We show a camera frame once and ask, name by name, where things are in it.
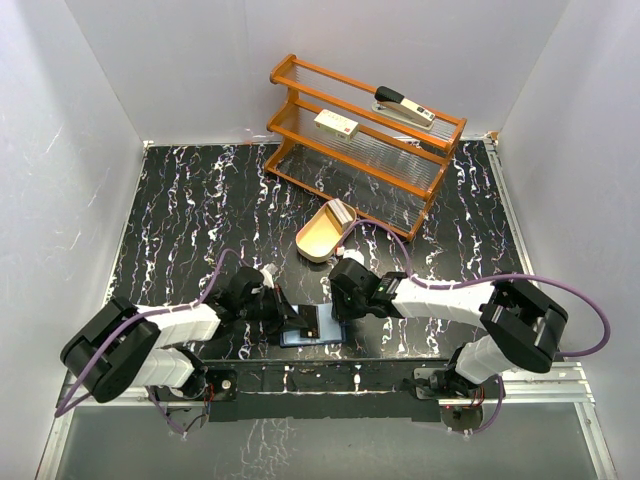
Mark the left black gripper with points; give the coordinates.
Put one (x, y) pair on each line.
(287, 319)

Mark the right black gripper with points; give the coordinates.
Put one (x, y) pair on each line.
(341, 312)

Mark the black chip credit card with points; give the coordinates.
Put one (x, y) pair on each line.
(309, 314)

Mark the stack of credit cards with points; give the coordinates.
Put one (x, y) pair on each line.
(341, 212)

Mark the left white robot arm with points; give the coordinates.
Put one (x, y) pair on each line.
(127, 345)

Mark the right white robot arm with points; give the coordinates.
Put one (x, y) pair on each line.
(523, 325)

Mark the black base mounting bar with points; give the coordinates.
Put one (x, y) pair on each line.
(342, 389)

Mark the orange wooden three-tier rack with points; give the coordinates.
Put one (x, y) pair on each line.
(389, 171)

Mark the white staples box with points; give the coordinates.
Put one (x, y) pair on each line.
(337, 125)

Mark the black and beige stapler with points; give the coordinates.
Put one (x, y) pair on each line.
(395, 106)

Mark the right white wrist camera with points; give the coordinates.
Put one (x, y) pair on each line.
(348, 253)

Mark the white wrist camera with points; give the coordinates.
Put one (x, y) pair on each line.
(348, 253)
(268, 272)

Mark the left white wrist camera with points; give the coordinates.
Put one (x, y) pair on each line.
(268, 272)

